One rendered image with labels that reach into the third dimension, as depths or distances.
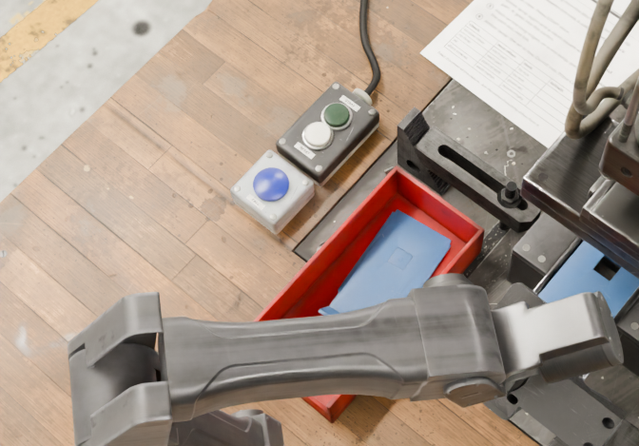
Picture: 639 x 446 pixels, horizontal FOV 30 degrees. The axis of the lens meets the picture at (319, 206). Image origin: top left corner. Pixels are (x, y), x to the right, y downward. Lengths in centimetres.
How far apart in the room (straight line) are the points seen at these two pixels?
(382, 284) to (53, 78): 141
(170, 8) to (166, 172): 126
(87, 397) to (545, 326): 33
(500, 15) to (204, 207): 42
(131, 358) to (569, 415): 35
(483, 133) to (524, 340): 52
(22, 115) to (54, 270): 121
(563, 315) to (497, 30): 62
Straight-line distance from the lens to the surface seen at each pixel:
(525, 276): 126
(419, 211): 132
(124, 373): 86
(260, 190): 131
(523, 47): 144
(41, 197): 140
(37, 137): 251
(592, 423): 97
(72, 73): 256
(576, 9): 148
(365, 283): 129
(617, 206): 104
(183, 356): 81
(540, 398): 98
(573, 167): 109
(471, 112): 139
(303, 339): 82
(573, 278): 121
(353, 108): 136
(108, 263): 134
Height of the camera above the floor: 211
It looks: 65 degrees down
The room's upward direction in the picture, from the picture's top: 8 degrees counter-clockwise
